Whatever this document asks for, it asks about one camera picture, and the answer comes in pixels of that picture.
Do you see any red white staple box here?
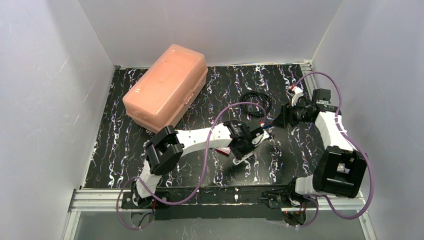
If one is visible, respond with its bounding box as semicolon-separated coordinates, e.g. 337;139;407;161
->
215;147;231;156

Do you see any beige small stapler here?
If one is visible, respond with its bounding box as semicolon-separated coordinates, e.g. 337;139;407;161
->
232;151;254;166

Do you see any blue stapler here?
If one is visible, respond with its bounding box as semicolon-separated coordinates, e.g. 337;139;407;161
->
260;121;273;132

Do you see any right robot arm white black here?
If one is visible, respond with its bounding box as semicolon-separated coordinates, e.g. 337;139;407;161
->
271;86;367;199

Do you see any pink plastic storage box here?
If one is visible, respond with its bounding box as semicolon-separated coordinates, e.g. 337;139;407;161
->
123;44;208;134

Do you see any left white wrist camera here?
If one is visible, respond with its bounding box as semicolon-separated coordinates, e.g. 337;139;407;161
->
252;130;270;147

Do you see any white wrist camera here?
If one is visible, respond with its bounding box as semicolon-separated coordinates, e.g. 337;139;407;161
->
288;85;303;107
252;130;270;147

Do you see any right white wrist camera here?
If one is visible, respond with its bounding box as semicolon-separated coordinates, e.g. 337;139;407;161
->
288;85;303;107

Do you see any coiled black cable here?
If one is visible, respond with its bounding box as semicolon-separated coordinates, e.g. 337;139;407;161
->
238;91;273;117

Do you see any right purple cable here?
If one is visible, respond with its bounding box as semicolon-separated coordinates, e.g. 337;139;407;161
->
294;71;376;229

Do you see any aluminium frame rail right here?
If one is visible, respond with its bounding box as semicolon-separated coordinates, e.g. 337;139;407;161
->
301;59;352;186

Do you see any aluminium frame rail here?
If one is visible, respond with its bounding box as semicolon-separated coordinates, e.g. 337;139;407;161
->
301;59;352;186
68;186;366;212

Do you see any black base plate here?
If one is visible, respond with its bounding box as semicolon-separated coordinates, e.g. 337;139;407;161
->
120;185;316;223

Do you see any aluminium frame rail front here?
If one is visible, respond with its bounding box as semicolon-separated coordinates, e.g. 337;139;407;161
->
68;186;366;212

